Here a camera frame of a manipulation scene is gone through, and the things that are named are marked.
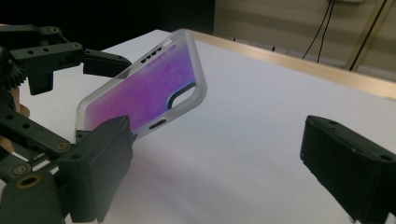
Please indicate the white table cover sheet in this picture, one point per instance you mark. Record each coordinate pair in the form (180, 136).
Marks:
(236, 130)

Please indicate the blue translucent phone case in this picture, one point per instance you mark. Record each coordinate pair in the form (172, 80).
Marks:
(149, 90)

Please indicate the black curtain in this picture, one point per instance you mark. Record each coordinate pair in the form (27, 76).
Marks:
(124, 15)

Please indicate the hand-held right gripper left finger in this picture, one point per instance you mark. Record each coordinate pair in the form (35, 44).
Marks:
(96, 168)

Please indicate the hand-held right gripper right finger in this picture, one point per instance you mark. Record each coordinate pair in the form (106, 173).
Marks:
(351, 168)

